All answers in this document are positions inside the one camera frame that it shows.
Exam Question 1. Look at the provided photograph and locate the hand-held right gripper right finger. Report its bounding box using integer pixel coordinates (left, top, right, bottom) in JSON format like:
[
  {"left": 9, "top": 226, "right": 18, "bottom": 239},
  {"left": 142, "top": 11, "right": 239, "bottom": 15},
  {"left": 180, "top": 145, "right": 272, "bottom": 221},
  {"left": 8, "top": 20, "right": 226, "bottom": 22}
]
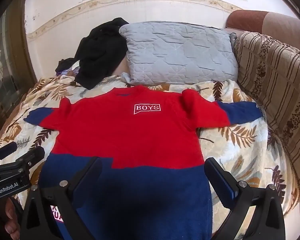
[{"left": 204, "top": 157, "right": 286, "bottom": 240}]

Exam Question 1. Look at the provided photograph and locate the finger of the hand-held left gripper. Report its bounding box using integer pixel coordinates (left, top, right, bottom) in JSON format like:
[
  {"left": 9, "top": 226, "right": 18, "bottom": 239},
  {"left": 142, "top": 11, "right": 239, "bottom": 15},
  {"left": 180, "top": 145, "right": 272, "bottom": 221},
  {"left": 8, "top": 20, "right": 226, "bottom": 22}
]
[
  {"left": 0, "top": 142, "right": 18, "bottom": 167},
  {"left": 14, "top": 146, "right": 45, "bottom": 172}
]

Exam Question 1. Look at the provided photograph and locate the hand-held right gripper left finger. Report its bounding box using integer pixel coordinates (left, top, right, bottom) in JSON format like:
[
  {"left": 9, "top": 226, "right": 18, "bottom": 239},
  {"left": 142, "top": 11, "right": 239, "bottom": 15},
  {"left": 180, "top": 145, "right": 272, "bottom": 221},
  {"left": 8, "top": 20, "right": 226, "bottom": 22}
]
[{"left": 20, "top": 156, "right": 103, "bottom": 240}]

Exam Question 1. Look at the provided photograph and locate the red and blue sweater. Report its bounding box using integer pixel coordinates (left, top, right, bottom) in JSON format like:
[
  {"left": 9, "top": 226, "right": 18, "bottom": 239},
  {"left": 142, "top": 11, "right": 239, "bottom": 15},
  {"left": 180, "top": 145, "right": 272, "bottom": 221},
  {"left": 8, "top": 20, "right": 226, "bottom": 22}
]
[{"left": 24, "top": 85, "right": 263, "bottom": 240}]

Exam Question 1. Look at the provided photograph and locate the pile of mixed clothes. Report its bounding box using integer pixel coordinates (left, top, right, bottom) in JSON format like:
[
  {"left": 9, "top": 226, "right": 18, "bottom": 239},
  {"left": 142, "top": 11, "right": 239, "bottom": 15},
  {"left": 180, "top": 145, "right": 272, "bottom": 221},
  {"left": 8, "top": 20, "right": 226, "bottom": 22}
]
[{"left": 56, "top": 66, "right": 81, "bottom": 78}]

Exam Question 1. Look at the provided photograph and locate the person's left hand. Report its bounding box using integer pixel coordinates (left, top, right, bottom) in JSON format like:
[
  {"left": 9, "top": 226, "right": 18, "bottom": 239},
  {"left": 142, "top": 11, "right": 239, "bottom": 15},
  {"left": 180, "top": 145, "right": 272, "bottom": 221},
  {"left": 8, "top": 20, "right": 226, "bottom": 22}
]
[{"left": 4, "top": 198, "right": 22, "bottom": 240}]

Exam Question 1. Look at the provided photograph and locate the leaf print blanket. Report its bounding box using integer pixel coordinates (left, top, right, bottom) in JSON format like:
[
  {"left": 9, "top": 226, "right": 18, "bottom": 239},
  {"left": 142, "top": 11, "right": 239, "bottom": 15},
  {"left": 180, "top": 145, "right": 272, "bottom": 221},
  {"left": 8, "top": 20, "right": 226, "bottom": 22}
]
[{"left": 0, "top": 75, "right": 297, "bottom": 240}]

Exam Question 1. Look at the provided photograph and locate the dark wooden door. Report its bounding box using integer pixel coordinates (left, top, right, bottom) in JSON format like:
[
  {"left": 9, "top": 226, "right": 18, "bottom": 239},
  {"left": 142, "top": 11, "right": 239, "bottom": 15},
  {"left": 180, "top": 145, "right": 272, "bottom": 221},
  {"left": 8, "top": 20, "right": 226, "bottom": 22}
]
[{"left": 0, "top": 0, "right": 38, "bottom": 145}]

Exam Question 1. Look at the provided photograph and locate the small dark cloth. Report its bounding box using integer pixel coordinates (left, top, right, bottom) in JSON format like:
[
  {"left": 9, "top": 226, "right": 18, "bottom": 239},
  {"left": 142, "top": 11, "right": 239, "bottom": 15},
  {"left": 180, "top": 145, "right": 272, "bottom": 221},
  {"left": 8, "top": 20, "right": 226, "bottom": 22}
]
[{"left": 55, "top": 58, "right": 78, "bottom": 74}]

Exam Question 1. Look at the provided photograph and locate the black garment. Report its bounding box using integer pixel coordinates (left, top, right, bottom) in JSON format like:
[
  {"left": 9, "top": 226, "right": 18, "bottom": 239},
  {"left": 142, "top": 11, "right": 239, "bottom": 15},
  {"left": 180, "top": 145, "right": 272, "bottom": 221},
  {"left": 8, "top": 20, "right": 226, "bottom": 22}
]
[{"left": 74, "top": 17, "right": 130, "bottom": 90}]

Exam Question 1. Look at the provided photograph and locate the striped floral cushion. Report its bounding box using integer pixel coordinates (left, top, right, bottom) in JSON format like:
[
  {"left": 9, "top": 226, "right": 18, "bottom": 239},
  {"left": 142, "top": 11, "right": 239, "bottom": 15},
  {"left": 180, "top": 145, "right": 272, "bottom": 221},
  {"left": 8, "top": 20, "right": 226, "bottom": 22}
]
[{"left": 232, "top": 31, "right": 300, "bottom": 192}]

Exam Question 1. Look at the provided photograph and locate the grey quilted pillow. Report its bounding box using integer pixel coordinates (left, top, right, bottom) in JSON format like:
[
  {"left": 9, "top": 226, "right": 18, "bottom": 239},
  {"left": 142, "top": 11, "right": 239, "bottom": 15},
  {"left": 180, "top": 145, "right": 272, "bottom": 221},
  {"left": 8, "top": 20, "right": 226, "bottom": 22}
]
[{"left": 119, "top": 21, "right": 238, "bottom": 86}]

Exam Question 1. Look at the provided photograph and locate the brown and beige bolster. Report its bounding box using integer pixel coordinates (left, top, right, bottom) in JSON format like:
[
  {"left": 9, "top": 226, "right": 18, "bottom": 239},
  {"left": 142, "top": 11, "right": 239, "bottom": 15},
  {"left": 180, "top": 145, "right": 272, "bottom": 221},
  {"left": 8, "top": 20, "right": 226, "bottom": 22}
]
[{"left": 225, "top": 10, "right": 300, "bottom": 57}]

